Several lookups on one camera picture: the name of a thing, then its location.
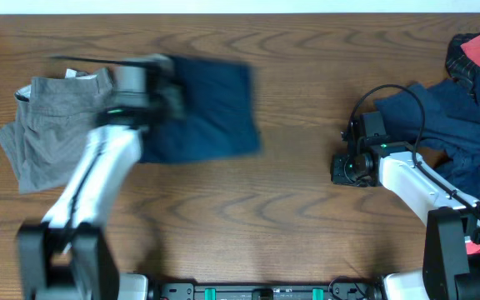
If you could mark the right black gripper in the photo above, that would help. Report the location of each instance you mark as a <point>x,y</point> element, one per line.
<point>338,177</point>

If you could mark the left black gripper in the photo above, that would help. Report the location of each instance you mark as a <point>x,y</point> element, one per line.
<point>165,94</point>

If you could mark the navy blue shorts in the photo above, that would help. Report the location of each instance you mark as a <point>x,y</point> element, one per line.
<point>219,118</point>

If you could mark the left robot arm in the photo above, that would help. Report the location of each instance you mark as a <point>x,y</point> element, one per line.
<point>66,255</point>

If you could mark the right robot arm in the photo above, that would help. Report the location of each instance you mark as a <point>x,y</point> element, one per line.
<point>451,259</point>

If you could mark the grey folded shorts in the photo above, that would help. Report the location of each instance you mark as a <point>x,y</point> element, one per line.
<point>54,115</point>

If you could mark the navy garment in pile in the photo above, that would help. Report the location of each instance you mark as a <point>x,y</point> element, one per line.
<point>453,126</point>

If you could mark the dark plaid garment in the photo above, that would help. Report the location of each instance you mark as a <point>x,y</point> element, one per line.
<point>463,70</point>

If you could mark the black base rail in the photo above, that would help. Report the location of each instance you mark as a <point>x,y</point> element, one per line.
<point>265,291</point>

